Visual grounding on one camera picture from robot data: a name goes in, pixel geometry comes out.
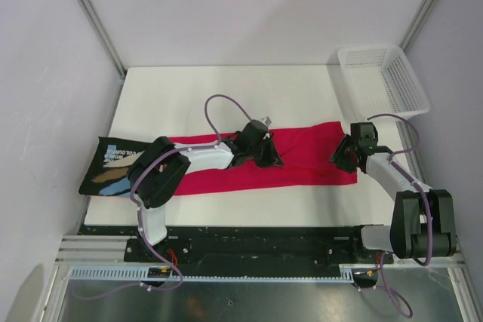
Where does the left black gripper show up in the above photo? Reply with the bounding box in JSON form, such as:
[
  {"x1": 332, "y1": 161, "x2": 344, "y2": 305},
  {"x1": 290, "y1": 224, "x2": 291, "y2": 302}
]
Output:
[{"x1": 246, "y1": 133, "x2": 283, "y2": 168}]

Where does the red t-shirt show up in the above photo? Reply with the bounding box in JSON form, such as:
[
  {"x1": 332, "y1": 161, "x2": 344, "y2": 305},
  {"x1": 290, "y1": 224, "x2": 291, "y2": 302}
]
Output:
[{"x1": 174, "y1": 121, "x2": 358, "y2": 196}]

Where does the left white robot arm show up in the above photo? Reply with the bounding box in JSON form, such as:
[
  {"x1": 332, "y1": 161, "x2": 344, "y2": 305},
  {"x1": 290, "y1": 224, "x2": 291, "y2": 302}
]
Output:
[{"x1": 126, "y1": 120, "x2": 284, "y2": 262}]

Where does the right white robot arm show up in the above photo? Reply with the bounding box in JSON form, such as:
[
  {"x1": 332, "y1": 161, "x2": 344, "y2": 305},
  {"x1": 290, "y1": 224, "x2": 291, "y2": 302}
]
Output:
[{"x1": 330, "y1": 122, "x2": 457, "y2": 266}]

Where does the white plastic basket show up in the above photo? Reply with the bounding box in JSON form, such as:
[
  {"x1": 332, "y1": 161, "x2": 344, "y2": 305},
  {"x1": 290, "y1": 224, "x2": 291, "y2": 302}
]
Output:
[{"x1": 337, "y1": 44, "x2": 431, "y2": 119}]

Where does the folded black printed t-shirt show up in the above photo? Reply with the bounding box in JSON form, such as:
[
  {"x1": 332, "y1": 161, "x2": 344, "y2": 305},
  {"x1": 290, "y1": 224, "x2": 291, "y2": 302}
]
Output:
[{"x1": 78, "y1": 136, "x2": 149, "y2": 198}]

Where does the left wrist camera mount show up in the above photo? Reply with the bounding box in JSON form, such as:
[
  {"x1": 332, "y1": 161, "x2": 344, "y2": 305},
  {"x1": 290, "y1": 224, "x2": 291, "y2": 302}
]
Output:
[{"x1": 259, "y1": 116, "x2": 272, "y2": 127}]

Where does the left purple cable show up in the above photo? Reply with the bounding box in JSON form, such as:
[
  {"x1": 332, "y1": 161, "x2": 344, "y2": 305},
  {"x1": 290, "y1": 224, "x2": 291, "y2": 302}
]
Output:
[{"x1": 71, "y1": 94, "x2": 257, "y2": 300}]

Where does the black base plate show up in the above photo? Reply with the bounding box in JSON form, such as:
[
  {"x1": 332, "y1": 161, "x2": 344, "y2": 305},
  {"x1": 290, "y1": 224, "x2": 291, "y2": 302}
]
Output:
[{"x1": 78, "y1": 225, "x2": 383, "y2": 266}]

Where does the slotted cable duct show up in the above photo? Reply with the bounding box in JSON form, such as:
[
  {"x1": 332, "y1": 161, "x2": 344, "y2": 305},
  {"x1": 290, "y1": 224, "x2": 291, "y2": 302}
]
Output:
[{"x1": 70, "y1": 265, "x2": 354, "y2": 284}]

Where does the right aluminium corner post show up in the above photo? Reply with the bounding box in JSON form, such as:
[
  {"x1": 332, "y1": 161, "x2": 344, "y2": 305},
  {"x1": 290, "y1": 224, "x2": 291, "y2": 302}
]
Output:
[{"x1": 399, "y1": 0, "x2": 438, "y2": 52}]

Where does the aluminium corner post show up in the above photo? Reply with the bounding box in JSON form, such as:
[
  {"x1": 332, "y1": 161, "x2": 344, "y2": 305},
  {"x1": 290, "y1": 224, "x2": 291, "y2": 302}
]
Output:
[
  {"x1": 399, "y1": 0, "x2": 438, "y2": 52},
  {"x1": 76, "y1": 0, "x2": 127, "y2": 79}
]

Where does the left aluminium corner post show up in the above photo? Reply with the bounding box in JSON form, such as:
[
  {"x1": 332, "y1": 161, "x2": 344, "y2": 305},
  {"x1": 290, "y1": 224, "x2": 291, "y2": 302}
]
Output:
[{"x1": 76, "y1": 0, "x2": 127, "y2": 79}]

